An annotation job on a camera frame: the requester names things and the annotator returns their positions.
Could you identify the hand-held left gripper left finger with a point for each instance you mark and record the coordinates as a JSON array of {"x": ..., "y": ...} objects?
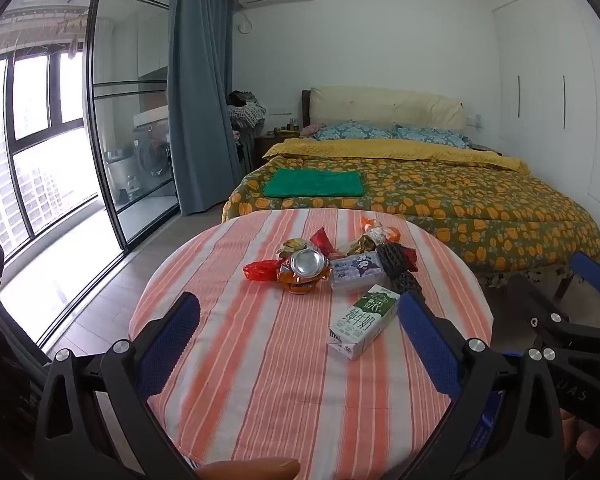
[{"x": 167, "y": 340}]

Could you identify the person's left hand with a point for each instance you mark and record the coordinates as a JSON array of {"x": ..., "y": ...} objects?
[{"x": 250, "y": 470}]

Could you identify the white wall socket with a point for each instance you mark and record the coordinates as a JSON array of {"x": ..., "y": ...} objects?
[{"x": 475, "y": 121}]

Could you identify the leaf print bed skirt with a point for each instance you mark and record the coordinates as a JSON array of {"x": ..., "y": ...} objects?
[{"x": 545, "y": 275}]

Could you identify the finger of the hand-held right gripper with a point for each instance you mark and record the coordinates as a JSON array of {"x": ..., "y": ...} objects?
[
  {"x": 595, "y": 280},
  {"x": 535, "y": 305}
]

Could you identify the wooden nightstand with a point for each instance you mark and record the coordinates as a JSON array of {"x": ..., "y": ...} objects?
[{"x": 275, "y": 145}]

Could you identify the teal floral pillow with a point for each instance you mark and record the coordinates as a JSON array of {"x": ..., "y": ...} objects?
[
  {"x": 355, "y": 131},
  {"x": 430, "y": 136}
]

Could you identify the red crinkled wrapper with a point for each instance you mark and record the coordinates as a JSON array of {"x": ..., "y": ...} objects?
[{"x": 260, "y": 270}]

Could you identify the dark cloth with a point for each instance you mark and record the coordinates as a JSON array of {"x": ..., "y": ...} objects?
[{"x": 5, "y": 335}]

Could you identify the person's right hand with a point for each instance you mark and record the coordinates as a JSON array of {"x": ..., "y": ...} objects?
[{"x": 580, "y": 435}]

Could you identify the green white milk carton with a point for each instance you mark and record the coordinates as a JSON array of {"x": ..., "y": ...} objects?
[{"x": 360, "y": 325}]

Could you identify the brown gold wrapper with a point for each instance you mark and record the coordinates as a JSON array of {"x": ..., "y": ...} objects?
[{"x": 362, "y": 245}]

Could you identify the yellow snack packet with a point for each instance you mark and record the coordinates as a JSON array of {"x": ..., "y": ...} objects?
[{"x": 292, "y": 246}]

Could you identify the washing machine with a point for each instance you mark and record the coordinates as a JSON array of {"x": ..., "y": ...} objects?
[{"x": 152, "y": 155}]

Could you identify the pink soft toy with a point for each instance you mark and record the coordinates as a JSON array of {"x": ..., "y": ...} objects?
[{"x": 310, "y": 130}]

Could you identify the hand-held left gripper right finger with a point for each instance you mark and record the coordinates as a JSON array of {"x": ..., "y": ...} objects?
[{"x": 430, "y": 345}]

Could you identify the glass sliding door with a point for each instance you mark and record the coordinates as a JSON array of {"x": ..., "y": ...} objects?
[{"x": 130, "y": 60}]

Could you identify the crushed drink can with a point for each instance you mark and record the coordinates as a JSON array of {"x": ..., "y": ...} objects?
[{"x": 305, "y": 262}]

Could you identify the white wardrobe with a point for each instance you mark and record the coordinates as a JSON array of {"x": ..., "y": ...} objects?
[{"x": 545, "y": 85}]

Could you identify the green folded towel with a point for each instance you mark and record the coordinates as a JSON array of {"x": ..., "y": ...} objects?
[{"x": 312, "y": 183}]

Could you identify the black framed window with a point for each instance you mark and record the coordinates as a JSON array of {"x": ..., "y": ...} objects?
[{"x": 30, "y": 110}]

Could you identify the bed with orange floral quilt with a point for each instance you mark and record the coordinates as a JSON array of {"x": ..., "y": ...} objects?
[{"x": 455, "y": 210}]

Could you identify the small red wrapper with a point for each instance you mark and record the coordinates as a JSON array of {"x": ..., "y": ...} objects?
[{"x": 409, "y": 257}]

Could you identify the pile of clothes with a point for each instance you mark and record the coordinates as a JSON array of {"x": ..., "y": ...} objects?
[{"x": 245, "y": 107}]

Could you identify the orange striped tablecloth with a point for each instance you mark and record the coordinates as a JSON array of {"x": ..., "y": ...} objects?
[{"x": 260, "y": 360}]

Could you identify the grey blue curtain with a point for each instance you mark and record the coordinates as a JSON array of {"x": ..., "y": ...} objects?
[{"x": 200, "y": 85}]

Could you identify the red foil wrapper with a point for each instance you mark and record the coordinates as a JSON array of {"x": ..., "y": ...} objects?
[{"x": 321, "y": 240}]

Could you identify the cream headboard cushion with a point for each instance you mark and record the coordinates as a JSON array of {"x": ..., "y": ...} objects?
[{"x": 385, "y": 107}]

